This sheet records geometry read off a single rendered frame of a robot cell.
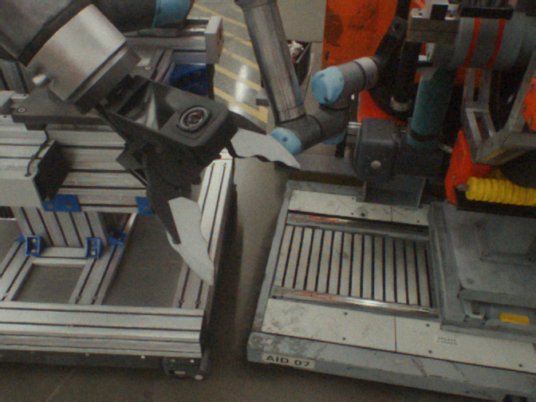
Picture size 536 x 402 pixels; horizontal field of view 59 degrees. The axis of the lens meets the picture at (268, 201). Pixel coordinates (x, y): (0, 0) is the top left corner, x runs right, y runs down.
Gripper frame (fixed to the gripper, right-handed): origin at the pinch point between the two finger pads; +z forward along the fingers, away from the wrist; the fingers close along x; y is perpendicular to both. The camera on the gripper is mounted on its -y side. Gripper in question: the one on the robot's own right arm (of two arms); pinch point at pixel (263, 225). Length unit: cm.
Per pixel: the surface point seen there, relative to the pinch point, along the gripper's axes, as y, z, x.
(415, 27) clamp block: 23, 12, -57
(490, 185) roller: 31, 59, -59
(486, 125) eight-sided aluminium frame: 35, 52, -74
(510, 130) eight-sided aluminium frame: 14, 38, -54
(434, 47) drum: 31, 23, -68
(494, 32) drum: 21, 28, -75
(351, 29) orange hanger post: 78, 22, -95
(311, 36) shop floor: 230, 57, -203
